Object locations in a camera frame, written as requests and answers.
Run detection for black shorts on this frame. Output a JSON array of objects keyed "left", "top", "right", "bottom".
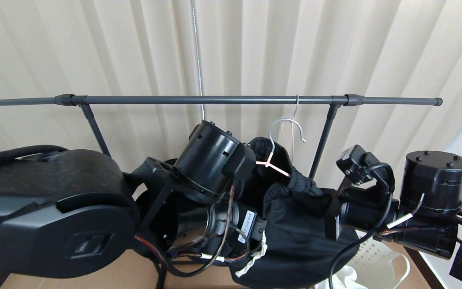
[{"left": 231, "top": 136, "right": 361, "bottom": 289}]

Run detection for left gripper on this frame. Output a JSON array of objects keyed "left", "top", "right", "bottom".
[{"left": 171, "top": 201, "right": 267, "bottom": 259}]

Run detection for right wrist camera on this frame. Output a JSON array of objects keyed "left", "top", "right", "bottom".
[{"left": 336, "top": 144, "right": 396, "bottom": 191}]

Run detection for black clothes rack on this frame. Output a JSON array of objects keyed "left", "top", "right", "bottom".
[{"left": 0, "top": 94, "right": 443, "bottom": 289}]

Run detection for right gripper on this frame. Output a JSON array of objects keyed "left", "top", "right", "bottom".
[{"left": 325, "top": 192, "right": 400, "bottom": 241}]

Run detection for beige curtain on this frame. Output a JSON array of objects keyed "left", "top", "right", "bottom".
[{"left": 0, "top": 0, "right": 462, "bottom": 193}]

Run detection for white garment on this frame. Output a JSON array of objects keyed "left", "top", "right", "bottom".
[{"left": 327, "top": 265, "right": 370, "bottom": 289}]

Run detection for white laundry basket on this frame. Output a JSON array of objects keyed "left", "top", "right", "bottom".
[{"left": 327, "top": 237, "right": 411, "bottom": 289}]

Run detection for pink clothes hanger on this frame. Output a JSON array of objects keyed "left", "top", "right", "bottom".
[
  {"left": 255, "top": 118, "right": 306, "bottom": 178},
  {"left": 282, "top": 95, "right": 300, "bottom": 161}
]

